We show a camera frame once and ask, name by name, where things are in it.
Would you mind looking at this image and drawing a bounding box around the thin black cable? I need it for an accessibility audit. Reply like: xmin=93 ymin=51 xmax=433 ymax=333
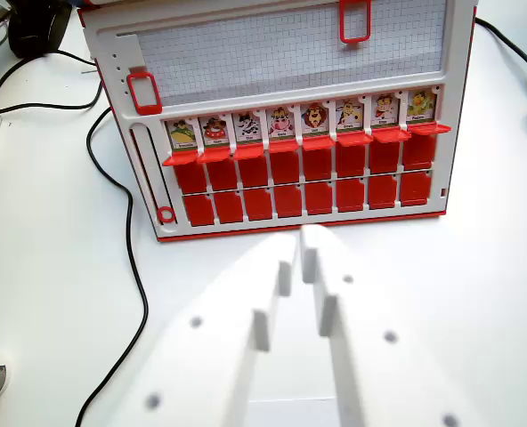
xmin=0 ymin=49 xmax=97 ymax=110
xmin=0 ymin=75 xmax=105 ymax=115

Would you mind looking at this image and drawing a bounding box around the thick black cable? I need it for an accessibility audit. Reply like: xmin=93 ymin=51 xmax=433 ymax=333
xmin=474 ymin=16 xmax=527 ymax=95

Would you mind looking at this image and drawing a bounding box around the long black cable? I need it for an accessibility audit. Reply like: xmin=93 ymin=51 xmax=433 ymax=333
xmin=74 ymin=107 xmax=150 ymax=427

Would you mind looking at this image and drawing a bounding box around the red and white game board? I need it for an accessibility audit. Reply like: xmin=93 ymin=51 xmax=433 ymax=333
xmin=77 ymin=0 xmax=479 ymax=244

